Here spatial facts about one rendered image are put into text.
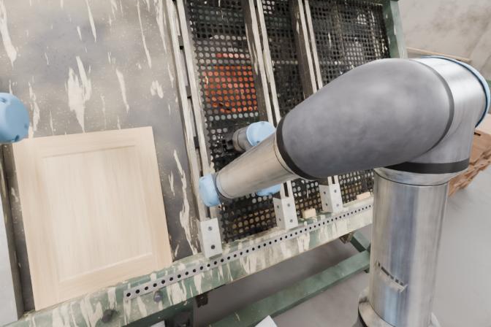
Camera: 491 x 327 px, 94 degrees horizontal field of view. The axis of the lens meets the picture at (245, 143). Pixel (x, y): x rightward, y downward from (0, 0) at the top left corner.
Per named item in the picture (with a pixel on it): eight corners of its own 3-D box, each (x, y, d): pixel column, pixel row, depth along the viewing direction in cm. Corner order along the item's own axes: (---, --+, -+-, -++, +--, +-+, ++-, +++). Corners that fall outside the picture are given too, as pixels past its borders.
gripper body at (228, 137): (214, 136, 81) (225, 131, 70) (237, 132, 84) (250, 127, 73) (218, 157, 80) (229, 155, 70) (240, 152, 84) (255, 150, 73)
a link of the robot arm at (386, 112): (418, 176, 15) (205, 217, 56) (476, 141, 20) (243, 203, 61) (342, 26, 17) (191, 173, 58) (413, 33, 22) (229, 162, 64)
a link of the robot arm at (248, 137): (257, 155, 56) (249, 122, 56) (240, 157, 66) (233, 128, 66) (283, 148, 59) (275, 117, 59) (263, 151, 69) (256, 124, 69)
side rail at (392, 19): (402, 179, 145) (421, 181, 135) (372, 10, 147) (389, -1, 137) (410, 177, 148) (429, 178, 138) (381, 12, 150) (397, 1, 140)
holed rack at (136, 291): (124, 300, 70) (124, 301, 70) (123, 290, 70) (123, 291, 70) (430, 185, 138) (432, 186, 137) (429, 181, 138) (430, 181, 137)
